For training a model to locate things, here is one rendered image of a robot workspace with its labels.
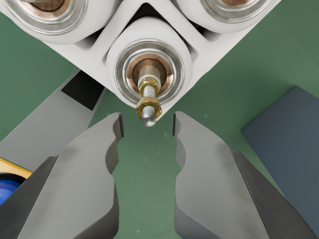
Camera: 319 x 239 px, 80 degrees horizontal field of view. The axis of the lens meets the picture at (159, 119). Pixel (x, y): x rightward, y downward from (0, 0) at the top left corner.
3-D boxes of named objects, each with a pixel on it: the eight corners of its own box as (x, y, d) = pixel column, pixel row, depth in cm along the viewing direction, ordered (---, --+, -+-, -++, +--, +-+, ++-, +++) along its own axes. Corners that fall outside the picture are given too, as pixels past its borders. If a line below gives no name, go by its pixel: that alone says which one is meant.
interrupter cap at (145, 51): (136, 20, 18) (136, 21, 17) (198, 64, 20) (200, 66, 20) (102, 84, 21) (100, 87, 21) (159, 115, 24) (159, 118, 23)
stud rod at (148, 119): (150, 87, 20) (150, 130, 13) (142, 81, 19) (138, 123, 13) (156, 80, 19) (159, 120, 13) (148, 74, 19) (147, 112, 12)
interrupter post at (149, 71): (145, 59, 20) (145, 68, 17) (164, 71, 21) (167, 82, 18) (134, 78, 21) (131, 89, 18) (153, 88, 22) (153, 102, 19)
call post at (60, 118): (111, 80, 47) (60, 184, 20) (96, 99, 49) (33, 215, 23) (85, 60, 44) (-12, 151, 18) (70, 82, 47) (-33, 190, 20)
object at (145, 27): (141, 1, 32) (132, 3, 17) (186, 35, 35) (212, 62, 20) (115, 50, 36) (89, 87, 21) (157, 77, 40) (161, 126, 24)
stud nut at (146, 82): (150, 99, 19) (150, 103, 18) (136, 89, 18) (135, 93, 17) (163, 84, 18) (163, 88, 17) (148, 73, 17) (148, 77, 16)
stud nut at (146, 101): (149, 120, 15) (149, 126, 15) (132, 109, 15) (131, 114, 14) (165, 103, 15) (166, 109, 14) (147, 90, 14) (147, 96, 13)
